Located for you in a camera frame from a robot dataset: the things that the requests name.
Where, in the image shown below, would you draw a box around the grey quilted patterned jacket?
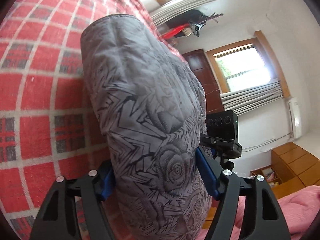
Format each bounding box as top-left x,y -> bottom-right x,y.
81,14 -> 211,239

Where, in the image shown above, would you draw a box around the black and red hanging clothes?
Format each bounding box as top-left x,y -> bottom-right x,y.
161,9 -> 223,41

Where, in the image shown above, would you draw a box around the wooden dresser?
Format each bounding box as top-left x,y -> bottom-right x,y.
250,142 -> 319,199

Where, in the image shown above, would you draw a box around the red plaid bed blanket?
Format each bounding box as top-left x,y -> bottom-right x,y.
0,0 -> 181,240

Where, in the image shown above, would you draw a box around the white air conditioner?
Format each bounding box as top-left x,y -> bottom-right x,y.
287,98 -> 302,139

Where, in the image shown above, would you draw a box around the dark wooden door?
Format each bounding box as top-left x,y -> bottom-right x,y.
182,49 -> 224,113

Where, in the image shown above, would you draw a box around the pink garment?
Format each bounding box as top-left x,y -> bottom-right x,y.
196,185 -> 319,240

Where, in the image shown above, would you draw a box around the grey window curtain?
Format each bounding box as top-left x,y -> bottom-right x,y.
150,0 -> 217,26

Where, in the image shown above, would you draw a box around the black camera box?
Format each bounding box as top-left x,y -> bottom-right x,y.
206,110 -> 242,148

